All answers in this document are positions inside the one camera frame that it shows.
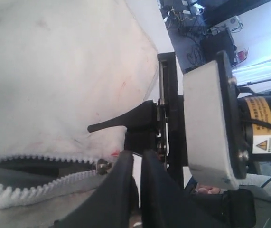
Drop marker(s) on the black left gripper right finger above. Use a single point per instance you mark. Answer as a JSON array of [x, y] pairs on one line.
[[165, 205]]

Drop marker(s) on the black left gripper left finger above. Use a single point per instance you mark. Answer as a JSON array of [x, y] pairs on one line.
[[111, 204]]

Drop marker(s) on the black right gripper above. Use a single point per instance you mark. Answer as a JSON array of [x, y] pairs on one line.
[[167, 115]]

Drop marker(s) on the white canvas duffel bag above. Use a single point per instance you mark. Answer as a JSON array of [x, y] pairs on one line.
[[64, 65]]

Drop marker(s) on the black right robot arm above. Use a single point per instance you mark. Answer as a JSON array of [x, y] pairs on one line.
[[255, 117]]

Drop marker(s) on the red small object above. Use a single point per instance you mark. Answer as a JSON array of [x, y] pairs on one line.
[[242, 55]]

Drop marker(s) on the white fan device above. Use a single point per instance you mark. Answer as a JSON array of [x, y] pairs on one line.
[[234, 24]]

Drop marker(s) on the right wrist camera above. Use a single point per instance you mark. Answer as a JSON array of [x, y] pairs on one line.
[[216, 150]]

